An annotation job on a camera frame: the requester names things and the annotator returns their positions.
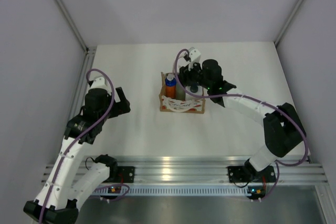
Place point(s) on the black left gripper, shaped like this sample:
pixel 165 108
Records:
pixel 122 107

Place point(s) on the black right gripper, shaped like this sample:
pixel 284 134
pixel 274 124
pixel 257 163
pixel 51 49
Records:
pixel 185 73

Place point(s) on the watermelon print canvas bag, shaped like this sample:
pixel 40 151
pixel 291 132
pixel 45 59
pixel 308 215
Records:
pixel 179 106

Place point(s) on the white bottle dark cap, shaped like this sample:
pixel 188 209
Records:
pixel 195 90

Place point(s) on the grey green squeeze bottle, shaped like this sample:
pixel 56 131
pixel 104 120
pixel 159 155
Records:
pixel 179 93

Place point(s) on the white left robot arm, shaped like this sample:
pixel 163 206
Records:
pixel 61 197

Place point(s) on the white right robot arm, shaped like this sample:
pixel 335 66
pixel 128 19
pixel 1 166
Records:
pixel 283 130

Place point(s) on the orange bottle blue cap left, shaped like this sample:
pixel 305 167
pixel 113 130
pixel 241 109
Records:
pixel 170 86

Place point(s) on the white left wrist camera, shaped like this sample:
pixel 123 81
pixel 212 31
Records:
pixel 99 86

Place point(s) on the aluminium frame post left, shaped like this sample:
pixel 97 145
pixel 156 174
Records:
pixel 70 22

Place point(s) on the aluminium frame post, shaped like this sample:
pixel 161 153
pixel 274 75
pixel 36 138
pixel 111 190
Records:
pixel 70 22
pixel 288 21

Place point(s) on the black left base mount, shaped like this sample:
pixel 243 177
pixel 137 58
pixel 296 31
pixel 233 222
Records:
pixel 125 174

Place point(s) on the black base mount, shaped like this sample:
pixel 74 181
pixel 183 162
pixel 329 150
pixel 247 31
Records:
pixel 243 176
pixel 125 174

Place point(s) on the aluminium mounting rail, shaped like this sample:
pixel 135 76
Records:
pixel 211 170

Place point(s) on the white slotted cable duct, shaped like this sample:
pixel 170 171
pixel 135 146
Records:
pixel 160 190

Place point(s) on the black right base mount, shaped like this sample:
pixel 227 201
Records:
pixel 243 176

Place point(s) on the aluminium frame post right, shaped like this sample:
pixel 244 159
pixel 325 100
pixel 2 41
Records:
pixel 288 21

